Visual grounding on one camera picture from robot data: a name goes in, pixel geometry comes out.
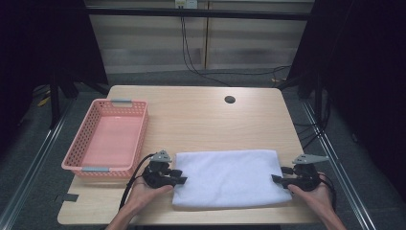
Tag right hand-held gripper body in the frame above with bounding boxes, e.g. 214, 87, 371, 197
282, 153, 330, 193

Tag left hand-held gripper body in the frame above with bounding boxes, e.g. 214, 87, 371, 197
141, 149, 181, 190

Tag white cat-print towel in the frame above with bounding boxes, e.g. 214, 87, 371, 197
171, 149, 293, 211

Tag pink plastic basket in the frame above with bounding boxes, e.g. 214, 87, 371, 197
60, 98, 150, 179

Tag person's right hand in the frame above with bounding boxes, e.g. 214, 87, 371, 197
286, 172, 335, 213

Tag person's left hand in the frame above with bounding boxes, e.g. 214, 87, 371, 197
126, 176, 175, 215

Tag black metal stand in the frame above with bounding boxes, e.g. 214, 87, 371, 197
313, 73, 324, 127
48, 68, 62, 130

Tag black tape strip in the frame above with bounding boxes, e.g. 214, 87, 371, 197
54, 192, 79, 203

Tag black curtain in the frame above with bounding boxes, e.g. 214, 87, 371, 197
285, 0, 406, 203
0, 0, 109, 154

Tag yellow floor item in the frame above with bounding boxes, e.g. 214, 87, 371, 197
36, 95, 52, 107

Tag black horizontal bar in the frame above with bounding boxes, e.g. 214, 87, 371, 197
85, 8, 313, 22

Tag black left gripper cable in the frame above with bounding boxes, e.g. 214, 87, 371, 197
118, 152, 158, 211

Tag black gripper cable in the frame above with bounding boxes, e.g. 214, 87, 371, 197
319, 172, 338, 213
118, 152, 158, 211

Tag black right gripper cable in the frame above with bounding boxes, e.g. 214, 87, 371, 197
319, 172, 338, 213

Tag black floor cables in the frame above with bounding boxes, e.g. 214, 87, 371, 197
292, 89, 331, 151

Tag metal floor rail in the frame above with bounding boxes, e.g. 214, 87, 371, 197
0, 103, 71, 230
301, 100, 378, 230

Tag black wall cable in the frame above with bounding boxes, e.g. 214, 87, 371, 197
180, 6, 292, 87

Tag white wall socket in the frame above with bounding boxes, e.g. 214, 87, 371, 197
174, 0, 199, 10

